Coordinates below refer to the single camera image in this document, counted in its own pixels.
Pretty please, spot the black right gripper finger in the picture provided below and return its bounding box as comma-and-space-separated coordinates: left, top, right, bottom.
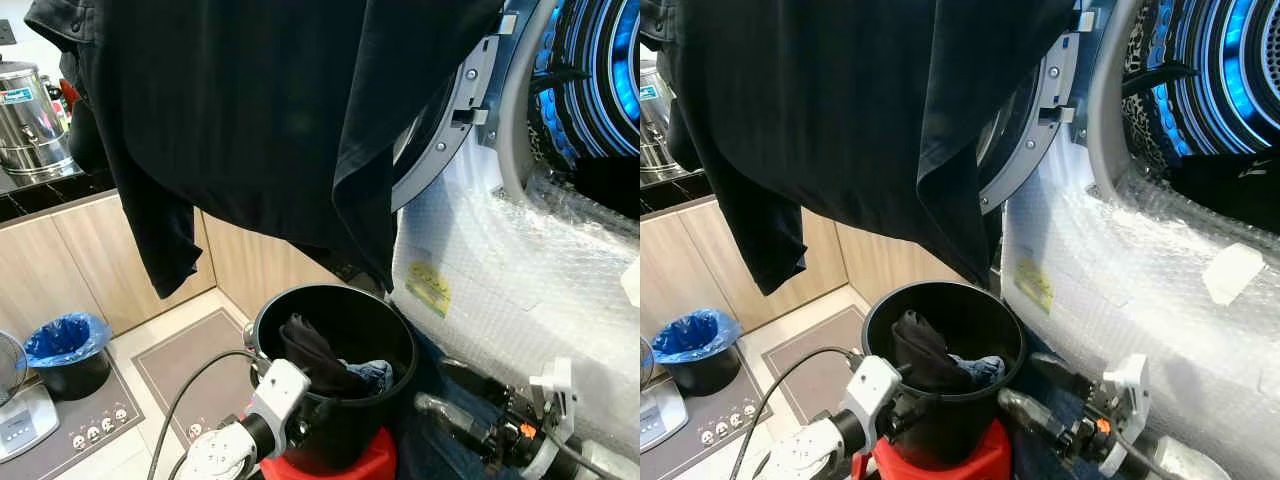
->
438, 358, 521, 409
1030, 352, 1103, 403
998, 388, 1073, 443
413, 392, 491, 447

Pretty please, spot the black garment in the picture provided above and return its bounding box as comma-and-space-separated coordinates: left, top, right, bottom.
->
278, 313, 376, 399
1170, 150, 1280, 236
890, 310, 966, 393
575, 150, 641, 221

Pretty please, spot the white front-load washing machine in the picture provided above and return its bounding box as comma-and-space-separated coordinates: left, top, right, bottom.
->
392, 0, 641, 226
975, 0, 1280, 236

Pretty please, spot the black plastic bucket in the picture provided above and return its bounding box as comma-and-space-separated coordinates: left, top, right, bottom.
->
862, 281, 1026, 471
248, 284, 419, 476

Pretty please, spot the red plastic stool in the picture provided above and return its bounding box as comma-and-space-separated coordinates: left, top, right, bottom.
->
262, 425, 398, 480
870, 420, 1013, 480

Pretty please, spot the yellow label sticker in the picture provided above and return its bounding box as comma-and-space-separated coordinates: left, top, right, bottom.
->
405, 260, 453, 319
1015, 258, 1054, 314

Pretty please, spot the clear bubble wrap sheet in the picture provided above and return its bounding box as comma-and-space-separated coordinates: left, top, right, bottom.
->
1000, 150, 1280, 443
390, 165, 641, 463

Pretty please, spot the white floor scale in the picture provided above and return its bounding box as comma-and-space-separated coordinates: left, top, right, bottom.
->
0, 383, 59, 463
640, 378, 691, 451

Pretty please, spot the grey skull print mat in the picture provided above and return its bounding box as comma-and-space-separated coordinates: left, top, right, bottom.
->
0, 345, 146, 480
640, 370, 771, 480

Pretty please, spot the blue plastic bin bag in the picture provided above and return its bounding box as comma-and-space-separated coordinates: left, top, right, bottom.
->
22, 312, 113, 369
650, 308, 741, 364

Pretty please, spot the light wooden cabinet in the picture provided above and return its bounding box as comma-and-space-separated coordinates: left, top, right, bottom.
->
640, 195, 966, 336
0, 190, 351, 341

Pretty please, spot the grey round washer door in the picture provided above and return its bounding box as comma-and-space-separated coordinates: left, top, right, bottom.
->
390, 0, 561, 213
975, 0, 1151, 217

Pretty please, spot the large black shirt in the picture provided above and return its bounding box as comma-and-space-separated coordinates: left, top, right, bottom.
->
25, 0, 506, 299
640, 0, 1076, 297

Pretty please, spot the stainless steel urn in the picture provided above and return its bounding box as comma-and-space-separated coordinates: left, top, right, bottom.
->
0, 62, 76, 186
640, 60, 681, 186

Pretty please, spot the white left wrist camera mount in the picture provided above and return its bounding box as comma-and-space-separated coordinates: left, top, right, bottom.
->
245, 358, 313, 441
840, 355, 904, 436

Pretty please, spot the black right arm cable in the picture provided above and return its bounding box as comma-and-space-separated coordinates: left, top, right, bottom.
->
1120, 430, 1186, 480
545, 432, 613, 480

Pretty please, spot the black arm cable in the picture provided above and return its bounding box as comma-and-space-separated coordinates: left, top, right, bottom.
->
545, 432, 613, 480
728, 346, 861, 480
1120, 430, 1186, 480
147, 348, 266, 480

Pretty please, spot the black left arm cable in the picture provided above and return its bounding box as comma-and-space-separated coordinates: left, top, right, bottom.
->
728, 346, 861, 480
147, 348, 266, 480

